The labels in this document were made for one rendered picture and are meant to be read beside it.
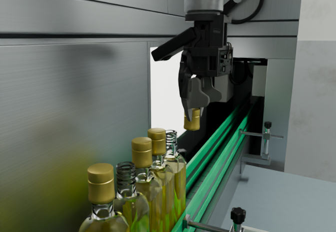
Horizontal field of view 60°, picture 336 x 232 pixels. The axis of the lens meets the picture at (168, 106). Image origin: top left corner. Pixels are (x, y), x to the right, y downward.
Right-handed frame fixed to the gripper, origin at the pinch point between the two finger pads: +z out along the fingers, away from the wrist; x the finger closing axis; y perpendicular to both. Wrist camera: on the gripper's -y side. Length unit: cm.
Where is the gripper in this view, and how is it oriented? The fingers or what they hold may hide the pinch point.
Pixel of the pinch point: (192, 112)
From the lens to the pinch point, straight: 62.5
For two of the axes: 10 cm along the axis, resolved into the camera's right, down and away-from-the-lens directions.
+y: 8.3, 1.3, -5.4
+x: 5.6, -1.9, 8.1
